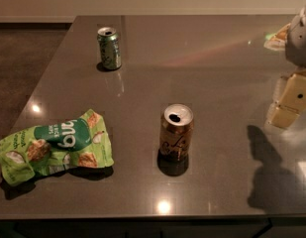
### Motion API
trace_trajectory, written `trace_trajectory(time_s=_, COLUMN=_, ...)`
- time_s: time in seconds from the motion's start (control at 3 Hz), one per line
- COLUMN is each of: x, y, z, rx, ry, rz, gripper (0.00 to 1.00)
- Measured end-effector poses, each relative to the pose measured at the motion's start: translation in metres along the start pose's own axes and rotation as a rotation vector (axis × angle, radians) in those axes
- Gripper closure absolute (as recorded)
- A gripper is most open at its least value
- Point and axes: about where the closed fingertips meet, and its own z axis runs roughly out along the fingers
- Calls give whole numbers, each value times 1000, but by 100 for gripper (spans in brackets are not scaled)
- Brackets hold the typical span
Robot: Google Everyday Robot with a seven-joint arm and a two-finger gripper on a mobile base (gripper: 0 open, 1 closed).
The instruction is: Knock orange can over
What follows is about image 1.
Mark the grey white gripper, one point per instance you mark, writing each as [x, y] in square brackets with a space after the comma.
[299, 44]

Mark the orange soda can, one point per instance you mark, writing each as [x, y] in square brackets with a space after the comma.
[176, 129]

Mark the green soda can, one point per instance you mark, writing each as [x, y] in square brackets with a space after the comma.
[108, 40]

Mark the green rice chips bag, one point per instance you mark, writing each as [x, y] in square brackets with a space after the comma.
[42, 151]

